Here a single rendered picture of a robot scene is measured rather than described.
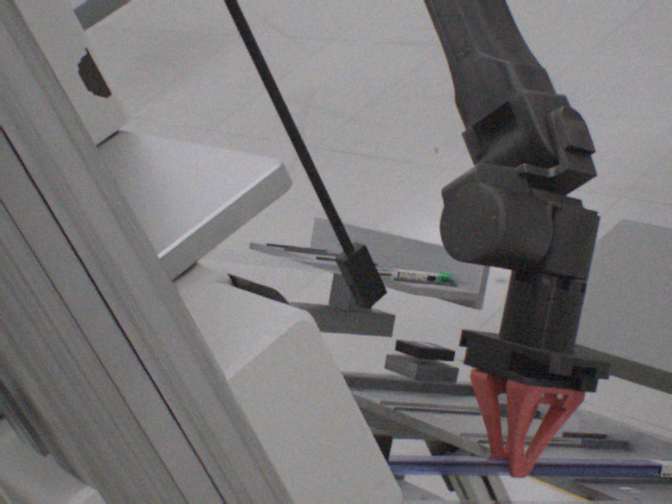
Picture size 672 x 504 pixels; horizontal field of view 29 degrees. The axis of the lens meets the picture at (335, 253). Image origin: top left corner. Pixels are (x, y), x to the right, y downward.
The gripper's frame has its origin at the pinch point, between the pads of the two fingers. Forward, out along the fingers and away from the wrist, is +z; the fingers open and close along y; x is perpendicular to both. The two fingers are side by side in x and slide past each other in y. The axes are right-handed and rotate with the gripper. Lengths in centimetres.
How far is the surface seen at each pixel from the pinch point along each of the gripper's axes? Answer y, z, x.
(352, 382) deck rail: -30.0, 0.0, 8.2
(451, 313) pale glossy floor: -142, 2, 126
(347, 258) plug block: -5.2, -13.0, -15.1
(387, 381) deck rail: -30.0, -0.4, 12.7
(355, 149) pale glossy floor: -233, -34, 162
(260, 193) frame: 38, -17, -53
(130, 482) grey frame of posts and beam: 42, -10, -58
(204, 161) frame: 34, -17, -53
